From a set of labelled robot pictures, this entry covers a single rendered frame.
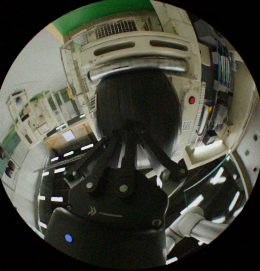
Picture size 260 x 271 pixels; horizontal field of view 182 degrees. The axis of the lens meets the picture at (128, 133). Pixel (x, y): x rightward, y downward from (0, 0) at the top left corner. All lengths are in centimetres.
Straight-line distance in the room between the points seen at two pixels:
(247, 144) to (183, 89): 51
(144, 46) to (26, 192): 1152
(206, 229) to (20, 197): 1124
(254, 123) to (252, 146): 12
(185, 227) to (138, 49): 70
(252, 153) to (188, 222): 49
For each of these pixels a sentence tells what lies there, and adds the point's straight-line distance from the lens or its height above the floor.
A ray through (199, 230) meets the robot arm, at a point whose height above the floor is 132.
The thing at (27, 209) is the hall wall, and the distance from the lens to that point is 1145.
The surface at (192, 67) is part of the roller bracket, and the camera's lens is 32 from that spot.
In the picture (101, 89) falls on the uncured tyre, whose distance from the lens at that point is 27.
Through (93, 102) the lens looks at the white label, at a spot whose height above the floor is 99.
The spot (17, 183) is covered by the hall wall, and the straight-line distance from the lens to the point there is 1112.
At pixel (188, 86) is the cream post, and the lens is 45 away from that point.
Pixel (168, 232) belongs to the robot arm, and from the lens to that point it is 57.
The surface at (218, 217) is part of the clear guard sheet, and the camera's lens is 94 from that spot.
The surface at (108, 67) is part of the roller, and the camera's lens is 29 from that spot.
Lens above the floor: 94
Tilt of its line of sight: 39 degrees up
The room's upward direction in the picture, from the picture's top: 167 degrees clockwise
